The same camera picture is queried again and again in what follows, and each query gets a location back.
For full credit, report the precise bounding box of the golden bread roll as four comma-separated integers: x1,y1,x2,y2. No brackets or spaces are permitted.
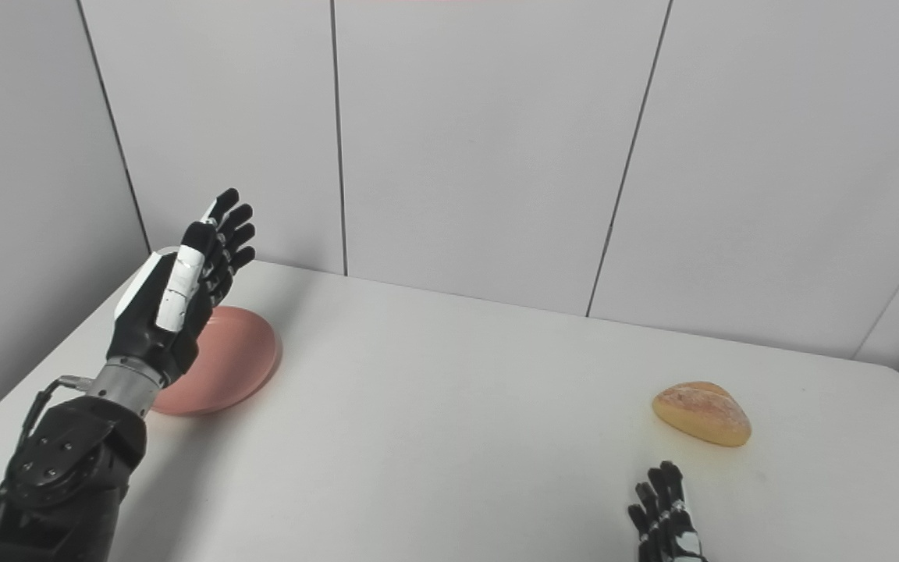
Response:
652,381,753,448

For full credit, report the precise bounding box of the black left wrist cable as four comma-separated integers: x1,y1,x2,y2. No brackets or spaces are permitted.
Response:
17,375,96,455

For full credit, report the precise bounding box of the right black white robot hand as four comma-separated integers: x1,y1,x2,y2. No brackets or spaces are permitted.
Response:
627,461,709,562

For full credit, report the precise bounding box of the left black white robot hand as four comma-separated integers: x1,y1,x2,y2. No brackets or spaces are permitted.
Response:
106,188,258,388

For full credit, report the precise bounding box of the pink round plate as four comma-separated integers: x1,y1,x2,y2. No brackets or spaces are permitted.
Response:
151,306,282,417

